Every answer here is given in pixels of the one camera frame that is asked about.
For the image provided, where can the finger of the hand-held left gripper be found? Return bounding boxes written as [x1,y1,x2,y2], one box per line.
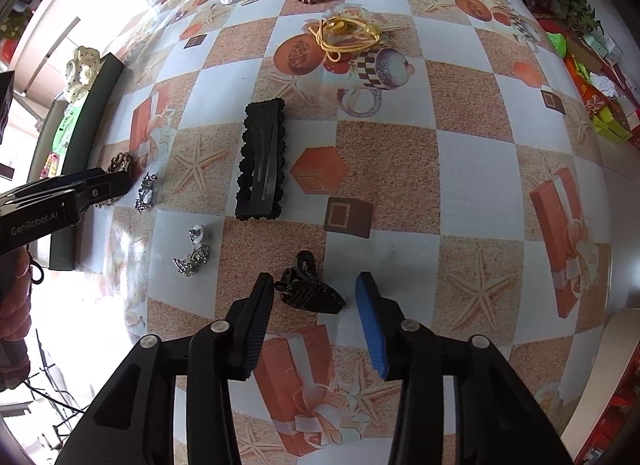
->
[75,172,134,210]
[0,168,109,204]

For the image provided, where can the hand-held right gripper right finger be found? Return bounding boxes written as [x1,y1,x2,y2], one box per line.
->
[355,271,573,465]

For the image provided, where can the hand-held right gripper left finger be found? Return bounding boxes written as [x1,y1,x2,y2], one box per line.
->
[54,272,275,465]

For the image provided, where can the braided gold barrette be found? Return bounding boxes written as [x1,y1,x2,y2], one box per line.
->
[92,152,136,208]

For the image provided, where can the silver crystal hair clip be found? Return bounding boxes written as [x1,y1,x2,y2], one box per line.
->
[133,172,160,214]

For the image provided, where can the green translucent bangle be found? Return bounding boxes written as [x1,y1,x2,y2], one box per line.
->
[50,105,81,154]

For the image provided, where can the small black claw clip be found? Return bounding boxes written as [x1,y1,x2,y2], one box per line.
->
[273,250,346,315]

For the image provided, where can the silver dangle earring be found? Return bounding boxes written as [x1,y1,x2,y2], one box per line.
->
[172,223,211,277]

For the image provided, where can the shallow white-lined tray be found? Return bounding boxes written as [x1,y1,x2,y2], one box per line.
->
[47,52,126,271]

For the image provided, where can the white polka dot scrunchie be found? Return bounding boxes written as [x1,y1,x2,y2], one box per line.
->
[65,46,101,106]

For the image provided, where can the black scalloped snap clip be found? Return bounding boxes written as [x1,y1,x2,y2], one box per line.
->
[235,98,287,221]

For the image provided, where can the yellow bead hair ties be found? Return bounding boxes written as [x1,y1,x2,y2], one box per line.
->
[307,15,384,64]

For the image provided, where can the person's left forearm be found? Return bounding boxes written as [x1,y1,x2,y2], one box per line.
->
[0,252,35,388]

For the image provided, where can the white cabinet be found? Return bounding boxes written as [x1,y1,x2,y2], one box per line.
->
[9,0,82,98]

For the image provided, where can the lime green box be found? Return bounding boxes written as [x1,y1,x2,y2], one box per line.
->
[592,110,634,144]

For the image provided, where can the green leafy plant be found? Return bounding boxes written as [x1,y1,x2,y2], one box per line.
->
[529,0,604,36]

